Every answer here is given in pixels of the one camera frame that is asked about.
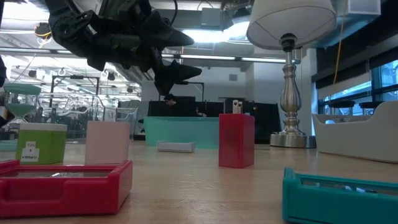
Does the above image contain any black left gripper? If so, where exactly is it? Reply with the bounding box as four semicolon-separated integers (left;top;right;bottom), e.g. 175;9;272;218
44;0;203;96

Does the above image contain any white digital timer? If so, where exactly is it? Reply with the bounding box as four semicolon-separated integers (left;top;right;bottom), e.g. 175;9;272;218
156;140;196;154

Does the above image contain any pale pink power adapter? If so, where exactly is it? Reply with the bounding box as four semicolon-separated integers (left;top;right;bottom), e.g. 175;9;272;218
85;120;132;166

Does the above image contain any red power adapter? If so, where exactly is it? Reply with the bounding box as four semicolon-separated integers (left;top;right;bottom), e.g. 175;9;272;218
218;99;256;169

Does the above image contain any green power adapter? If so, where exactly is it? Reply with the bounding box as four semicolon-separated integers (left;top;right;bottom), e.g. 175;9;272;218
14;122;68;166

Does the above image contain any green hourglass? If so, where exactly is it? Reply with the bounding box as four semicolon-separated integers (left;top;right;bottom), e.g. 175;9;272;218
0;83;42;152

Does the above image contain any black hourglass marked 30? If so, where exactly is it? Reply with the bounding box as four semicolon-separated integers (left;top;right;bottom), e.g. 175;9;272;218
358;100;386;116

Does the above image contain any ceiling light strip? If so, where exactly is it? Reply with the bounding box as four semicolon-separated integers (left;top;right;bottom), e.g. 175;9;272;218
241;57;287;63
180;54;237;61

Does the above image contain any person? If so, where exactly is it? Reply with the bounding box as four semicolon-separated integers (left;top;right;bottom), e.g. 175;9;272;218
164;93;208;118

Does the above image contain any black desk partition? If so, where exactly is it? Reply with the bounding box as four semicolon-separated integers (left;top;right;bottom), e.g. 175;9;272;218
147;100;225;118

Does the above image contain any green translucent plastic tray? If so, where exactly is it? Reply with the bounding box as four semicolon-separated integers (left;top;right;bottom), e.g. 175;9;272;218
143;116;221;150

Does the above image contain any black workstation panel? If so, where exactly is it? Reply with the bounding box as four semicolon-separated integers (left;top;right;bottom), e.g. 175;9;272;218
223;97;281;145

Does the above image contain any silver table lamp white shade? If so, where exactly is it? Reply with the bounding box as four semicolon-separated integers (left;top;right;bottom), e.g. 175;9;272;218
246;0;338;149

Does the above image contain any white plastic bin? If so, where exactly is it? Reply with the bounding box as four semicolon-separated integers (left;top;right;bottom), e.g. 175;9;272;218
312;100;398;165

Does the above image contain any black workstation frame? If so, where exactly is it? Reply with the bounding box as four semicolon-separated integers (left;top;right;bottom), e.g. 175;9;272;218
51;75;101;122
178;80;205;102

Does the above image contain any yellow hanging cable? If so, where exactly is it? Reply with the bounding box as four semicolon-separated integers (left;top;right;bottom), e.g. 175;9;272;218
324;9;346;116

